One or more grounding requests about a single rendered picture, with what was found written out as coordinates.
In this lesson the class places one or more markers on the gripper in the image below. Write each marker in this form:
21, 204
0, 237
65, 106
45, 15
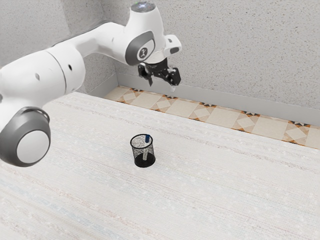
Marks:
158, 68

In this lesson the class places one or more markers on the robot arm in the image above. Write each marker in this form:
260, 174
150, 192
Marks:
62, 67

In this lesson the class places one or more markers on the white pen with blue cap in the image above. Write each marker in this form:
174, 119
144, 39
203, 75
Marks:
146, 147

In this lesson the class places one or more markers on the black mesh pen holder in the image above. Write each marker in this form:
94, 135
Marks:
142, 152

